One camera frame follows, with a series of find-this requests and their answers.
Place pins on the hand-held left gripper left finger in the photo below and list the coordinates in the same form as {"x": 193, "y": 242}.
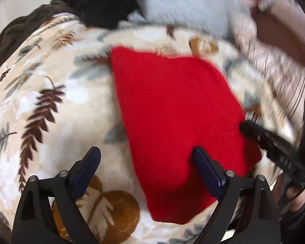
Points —
{"x": 85, "y": 172}

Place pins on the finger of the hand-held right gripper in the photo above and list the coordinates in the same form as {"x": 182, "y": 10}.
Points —
{"x": 254, "y": 133}

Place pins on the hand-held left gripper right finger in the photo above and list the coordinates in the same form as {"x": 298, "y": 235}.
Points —
{"x": 208, "y": 169}

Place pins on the red and blue knit sweater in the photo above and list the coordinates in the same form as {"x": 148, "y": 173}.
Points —
{"x": 175, "y": 122}

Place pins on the leaf-print fleece blanket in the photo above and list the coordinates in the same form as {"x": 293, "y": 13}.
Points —
{"x": 66, "y": 111}

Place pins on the striped floral quilt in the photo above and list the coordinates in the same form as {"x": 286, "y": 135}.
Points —
{"x": 277, "y": 63}

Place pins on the grey quilted pillow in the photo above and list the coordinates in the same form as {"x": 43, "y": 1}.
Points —
{"x": 188, "y": 5}

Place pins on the dark brown fleece blanket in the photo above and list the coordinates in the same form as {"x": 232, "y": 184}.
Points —
{"x": 17, "y": 35}

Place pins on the black knit garment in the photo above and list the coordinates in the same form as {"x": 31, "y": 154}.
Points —
{"x": 106, "y": 2}

